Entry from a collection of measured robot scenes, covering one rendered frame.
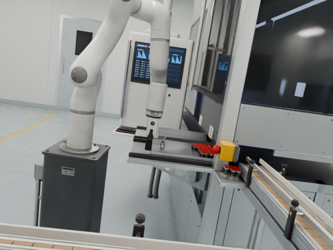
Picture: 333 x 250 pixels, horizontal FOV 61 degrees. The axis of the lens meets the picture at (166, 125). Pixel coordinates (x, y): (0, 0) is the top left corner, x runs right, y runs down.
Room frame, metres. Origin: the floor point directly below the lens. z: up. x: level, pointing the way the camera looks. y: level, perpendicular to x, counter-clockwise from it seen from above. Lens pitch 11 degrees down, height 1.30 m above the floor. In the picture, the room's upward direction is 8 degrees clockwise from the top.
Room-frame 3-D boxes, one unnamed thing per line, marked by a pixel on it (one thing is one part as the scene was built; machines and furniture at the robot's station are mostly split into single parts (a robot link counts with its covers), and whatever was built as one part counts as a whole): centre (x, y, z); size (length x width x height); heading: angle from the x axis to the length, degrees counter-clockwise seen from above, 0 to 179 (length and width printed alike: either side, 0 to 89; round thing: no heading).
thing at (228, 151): (1.21, -0.28, 1.00); 0.08 x 0.07 x 0.07; 94
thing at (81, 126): (1.35, 0.41, 0.95); 0.19 x 0.19 x 0.18
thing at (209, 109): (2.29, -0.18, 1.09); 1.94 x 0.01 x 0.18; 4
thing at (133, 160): (1.61, -0.06, 0.87); 0.70 x 0.48 x 0.02; 4
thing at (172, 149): (1.45, -0.11, 0.90); 0.34 x 0.26 x 0.04; 95
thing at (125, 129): (2.10, 0.16, 0.82); 0.40 x 0.14 x 0.02; 87
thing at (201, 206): (2.31, -0.18, 0.73); 1.98 x 0.01 x 0.25; 4
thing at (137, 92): (2.34, 0.13, 1.19); 0.50 x 0.19 x 0.78; 87
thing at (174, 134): (1.79, -0.12, 0.90); 0.34 x 0.26 x 0.04; 94
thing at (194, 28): (3.02, -0.14, 1.51); 0.48 x 0.01 x 0.59; 4
